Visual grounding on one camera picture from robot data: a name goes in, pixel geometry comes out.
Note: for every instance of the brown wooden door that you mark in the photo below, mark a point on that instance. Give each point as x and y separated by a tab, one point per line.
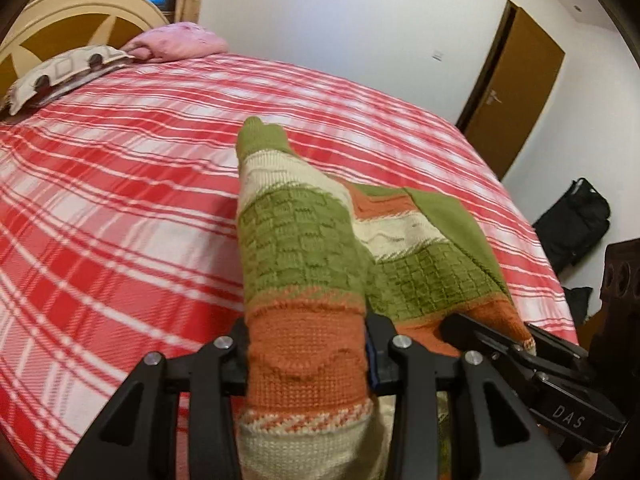
511	90

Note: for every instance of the pink pillow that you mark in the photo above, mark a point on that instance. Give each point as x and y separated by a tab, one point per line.
175	42

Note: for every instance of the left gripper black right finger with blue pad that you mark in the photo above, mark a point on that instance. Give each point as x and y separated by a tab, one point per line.
492	434

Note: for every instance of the cream wooden headboard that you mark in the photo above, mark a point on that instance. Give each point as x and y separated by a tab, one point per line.
46	28

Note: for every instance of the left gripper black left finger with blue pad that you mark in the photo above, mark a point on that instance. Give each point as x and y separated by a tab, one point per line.
135	434

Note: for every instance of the green knitted sweater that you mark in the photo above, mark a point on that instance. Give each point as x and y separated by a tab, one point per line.
318	253

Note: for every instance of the grey patterned pillow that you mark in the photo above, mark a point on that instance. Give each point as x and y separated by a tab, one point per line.
61	74

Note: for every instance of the black bag on floor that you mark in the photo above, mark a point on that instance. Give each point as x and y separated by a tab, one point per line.
573	225

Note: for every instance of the red white plaid bedspread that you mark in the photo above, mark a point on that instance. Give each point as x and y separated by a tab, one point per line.
118	222

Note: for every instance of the person's right hand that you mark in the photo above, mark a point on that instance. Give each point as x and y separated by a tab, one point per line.
580	463

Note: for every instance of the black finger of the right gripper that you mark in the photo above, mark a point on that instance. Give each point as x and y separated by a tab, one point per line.
509	357
559	351

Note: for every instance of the brown wooden dresser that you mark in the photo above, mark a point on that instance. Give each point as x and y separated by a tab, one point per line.
611	335

